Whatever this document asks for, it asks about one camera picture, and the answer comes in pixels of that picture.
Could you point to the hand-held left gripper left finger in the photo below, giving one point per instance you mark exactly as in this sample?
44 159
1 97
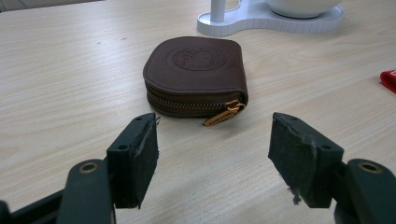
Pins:
137 161

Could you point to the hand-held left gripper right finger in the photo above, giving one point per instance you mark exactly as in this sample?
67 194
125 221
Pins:
299 161

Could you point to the brown leather zip pouch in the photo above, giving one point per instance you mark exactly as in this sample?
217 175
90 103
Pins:
196 76

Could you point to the white stand with pole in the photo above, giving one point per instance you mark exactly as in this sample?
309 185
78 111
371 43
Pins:
249 23

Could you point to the white bowl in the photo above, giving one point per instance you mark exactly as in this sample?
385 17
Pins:
299 7

